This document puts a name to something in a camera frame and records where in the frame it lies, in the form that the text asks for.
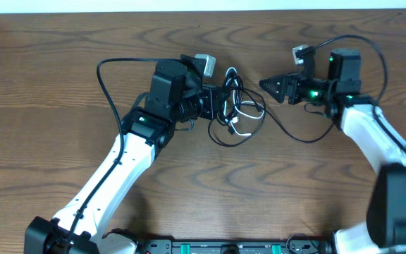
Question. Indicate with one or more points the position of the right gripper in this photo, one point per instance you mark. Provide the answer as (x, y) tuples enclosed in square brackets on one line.
[(294, 80)]

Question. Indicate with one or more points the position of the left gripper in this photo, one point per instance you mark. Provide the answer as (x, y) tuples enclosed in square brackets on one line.
[(213, 100)]

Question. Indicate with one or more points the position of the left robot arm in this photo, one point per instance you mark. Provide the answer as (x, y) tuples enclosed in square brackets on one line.
[(177, 94)]

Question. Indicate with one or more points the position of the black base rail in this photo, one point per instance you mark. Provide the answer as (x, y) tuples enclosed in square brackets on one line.
[(295, 244)]

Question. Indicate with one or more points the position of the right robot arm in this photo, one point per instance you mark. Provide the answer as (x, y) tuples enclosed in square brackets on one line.
[(361, 119)]

